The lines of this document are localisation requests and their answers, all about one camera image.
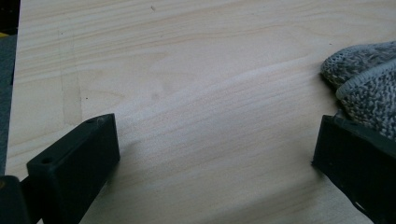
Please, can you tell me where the grey terry cloth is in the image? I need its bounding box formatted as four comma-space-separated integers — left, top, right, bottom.
320, 40, 396, 142

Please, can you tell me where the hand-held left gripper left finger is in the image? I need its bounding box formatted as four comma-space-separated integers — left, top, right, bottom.
26, 113, 121, 224

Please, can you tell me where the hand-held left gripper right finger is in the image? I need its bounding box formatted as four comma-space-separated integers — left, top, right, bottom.
311, 114, 396, 224

